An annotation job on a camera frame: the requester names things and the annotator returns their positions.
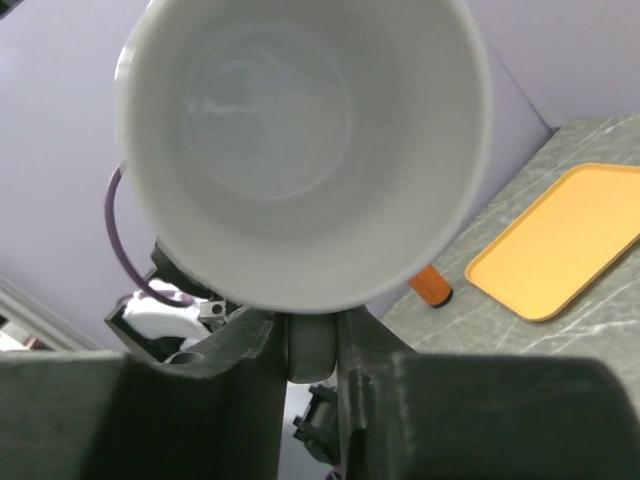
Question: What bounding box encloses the white blue mug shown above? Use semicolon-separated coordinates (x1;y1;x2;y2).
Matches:
115;1;493;383

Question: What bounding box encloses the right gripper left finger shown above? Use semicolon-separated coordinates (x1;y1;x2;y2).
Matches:
1;310;286;479

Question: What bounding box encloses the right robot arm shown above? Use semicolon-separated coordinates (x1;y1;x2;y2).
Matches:
1;308;639;479

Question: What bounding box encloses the yellow tray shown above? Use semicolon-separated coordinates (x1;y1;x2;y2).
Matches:
465;163;639;322

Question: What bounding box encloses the orange bottle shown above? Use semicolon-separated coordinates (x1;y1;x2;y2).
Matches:
408;265;453;309

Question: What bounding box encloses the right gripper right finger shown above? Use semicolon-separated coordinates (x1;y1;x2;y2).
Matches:
337;307;639;479

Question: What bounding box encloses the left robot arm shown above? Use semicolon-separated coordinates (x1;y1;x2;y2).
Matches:
105;244;239;362

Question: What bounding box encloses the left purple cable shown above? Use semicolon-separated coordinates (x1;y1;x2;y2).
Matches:
102;164;194;307

